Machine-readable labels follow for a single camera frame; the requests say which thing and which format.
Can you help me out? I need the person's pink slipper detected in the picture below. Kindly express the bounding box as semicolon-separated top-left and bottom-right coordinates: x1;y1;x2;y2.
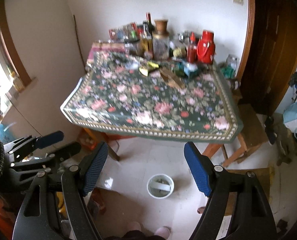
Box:
155;226;172;238

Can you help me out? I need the flat cardboard sheet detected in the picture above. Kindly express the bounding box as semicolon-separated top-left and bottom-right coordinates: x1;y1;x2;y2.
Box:
223;167;275;215

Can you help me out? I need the yellow-green twine ball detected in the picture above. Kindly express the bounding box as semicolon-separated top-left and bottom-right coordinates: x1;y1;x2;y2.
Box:
173;47;186;58

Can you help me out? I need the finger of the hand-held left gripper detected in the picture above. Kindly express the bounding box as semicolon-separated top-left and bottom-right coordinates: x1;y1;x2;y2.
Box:
10;142;82;174
4;131;64;155

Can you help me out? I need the dark wine bottle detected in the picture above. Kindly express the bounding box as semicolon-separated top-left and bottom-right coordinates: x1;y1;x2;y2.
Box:
146;12;155;38

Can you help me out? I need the yellow oil bottle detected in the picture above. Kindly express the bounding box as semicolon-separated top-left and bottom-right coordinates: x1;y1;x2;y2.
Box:
141;21;152;55

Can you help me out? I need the red thermos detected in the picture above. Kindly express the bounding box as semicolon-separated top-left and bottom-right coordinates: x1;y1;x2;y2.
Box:
197;30;215;64

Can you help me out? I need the black boot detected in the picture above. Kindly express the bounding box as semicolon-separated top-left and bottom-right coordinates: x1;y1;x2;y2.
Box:
265;116;279;145

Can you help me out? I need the yellow wrapper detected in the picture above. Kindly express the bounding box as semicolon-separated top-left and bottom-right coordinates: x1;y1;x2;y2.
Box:
138;61;160;76

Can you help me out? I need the colourful snack bag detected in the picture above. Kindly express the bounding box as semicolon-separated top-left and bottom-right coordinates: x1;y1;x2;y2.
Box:
109;23;139;42

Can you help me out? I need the wooden stool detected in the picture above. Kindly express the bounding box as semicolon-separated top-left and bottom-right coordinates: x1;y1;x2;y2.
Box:
221;104;269;167

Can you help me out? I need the white bowl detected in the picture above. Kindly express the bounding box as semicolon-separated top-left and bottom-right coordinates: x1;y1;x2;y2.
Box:
147;174;174;199

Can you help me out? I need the light blue bag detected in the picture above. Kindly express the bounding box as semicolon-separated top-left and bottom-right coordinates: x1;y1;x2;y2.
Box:
283;101;297;139

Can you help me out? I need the dark-lidded glass jar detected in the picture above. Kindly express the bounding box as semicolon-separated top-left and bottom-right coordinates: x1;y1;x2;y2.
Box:
125;42;140;55

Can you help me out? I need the brown cardboard box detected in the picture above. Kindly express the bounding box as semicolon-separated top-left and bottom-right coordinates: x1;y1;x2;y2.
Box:
160;69;186;89

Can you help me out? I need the wooden vase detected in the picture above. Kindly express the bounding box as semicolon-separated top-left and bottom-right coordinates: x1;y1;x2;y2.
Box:
154;19;169;34

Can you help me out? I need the teal bag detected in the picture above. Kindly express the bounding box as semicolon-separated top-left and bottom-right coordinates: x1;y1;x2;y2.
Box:
172;61;199;78

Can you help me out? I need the dark wooden door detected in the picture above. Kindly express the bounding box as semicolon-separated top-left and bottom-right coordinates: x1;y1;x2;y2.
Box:
238;0;297;115

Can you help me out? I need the red patterned cloth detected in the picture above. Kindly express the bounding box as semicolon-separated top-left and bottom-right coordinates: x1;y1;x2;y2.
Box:
87;41;126;64

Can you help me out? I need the wooden window frame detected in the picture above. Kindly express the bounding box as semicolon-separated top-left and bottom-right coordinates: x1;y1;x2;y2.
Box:
0;22;39;93

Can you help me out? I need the green cloth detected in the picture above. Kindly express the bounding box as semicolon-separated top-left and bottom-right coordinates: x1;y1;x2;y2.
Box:
220;65;236;79

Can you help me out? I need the red sauce bottle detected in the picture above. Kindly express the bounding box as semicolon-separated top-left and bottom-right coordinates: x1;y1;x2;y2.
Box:
187;32;197;63

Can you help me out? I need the glass jar with lid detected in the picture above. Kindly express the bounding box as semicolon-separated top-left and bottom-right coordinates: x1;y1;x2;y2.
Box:
225;54;238;72

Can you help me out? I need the large glass jar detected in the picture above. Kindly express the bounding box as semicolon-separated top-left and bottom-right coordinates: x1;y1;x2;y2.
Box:
152;33;170;60

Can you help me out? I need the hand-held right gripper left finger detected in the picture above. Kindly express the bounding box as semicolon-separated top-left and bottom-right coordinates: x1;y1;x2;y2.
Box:
12;141;108;240

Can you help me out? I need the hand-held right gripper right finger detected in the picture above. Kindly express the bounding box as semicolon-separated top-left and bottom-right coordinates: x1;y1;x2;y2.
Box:
184;141;277;240

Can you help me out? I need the floral tablecloth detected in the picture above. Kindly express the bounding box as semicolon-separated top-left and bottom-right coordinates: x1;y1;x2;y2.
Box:
60;49;244;144

